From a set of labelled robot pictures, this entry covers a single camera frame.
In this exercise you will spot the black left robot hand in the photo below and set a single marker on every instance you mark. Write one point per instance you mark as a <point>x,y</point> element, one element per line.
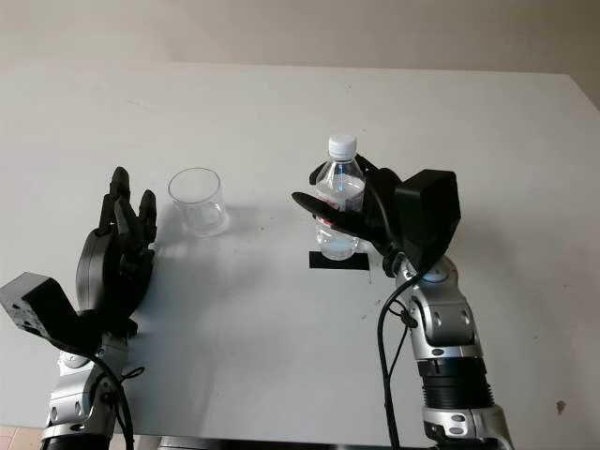
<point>110,272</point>

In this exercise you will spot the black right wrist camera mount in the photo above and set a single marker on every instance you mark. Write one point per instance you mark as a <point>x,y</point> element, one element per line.
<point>429,215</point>

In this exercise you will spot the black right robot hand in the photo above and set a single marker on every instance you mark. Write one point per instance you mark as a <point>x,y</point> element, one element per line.
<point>375,211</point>

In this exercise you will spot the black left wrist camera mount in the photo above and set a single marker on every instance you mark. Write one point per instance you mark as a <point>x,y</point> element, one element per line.
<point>42,309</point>

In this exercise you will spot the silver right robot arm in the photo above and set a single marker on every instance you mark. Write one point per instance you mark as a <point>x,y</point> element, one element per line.
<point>450,356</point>

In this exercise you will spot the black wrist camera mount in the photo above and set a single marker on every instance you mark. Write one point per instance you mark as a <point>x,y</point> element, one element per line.
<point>429,215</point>
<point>42,309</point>

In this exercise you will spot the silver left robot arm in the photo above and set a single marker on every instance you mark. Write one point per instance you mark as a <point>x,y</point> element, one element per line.
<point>75,398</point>

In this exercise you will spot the clear glass cup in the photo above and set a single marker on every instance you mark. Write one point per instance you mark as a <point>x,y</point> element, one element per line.
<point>199,201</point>

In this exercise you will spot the clear plastic water bottle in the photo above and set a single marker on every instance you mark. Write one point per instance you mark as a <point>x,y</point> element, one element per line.
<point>340,187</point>

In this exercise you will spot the black tape strip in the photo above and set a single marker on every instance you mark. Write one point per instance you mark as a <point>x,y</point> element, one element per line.
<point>319,263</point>

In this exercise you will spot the dark grey robot torso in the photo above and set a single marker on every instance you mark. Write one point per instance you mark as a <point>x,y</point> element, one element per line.
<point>262,444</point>

